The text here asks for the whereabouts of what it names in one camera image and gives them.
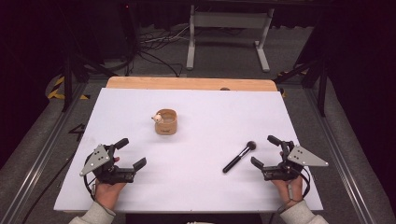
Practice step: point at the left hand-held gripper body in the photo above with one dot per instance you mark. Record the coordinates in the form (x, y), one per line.
(116, 175)

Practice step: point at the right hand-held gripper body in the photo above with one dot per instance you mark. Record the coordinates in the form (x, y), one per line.
(306, 158)

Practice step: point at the black makeup brush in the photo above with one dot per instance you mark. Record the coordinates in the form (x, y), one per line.
(238, 158)

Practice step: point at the wooden cup with animal figure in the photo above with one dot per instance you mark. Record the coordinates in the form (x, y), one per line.
(166, 126)

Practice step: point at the person's left hand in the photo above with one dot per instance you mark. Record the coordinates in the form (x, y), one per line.
(107, 194)

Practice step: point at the person's right hand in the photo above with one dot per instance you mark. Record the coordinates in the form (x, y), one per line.
(285, 189)

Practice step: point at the yellow black floor tape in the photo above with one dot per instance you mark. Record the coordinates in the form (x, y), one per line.
(283, 92)
(56, 93)

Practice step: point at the white table cover sheet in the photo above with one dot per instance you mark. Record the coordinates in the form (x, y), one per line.
(199, 186)

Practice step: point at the black tripod stand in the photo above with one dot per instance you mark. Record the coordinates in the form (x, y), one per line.
(67, 87)
(322, 90)

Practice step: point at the black equipment tower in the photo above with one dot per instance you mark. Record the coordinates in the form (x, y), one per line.
(129, 28)

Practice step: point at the aluminium frame rail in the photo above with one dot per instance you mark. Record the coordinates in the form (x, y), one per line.
(339, 149)
(46, 152)

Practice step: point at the white metal table frame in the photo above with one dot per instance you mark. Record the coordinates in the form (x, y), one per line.
(229, 20)

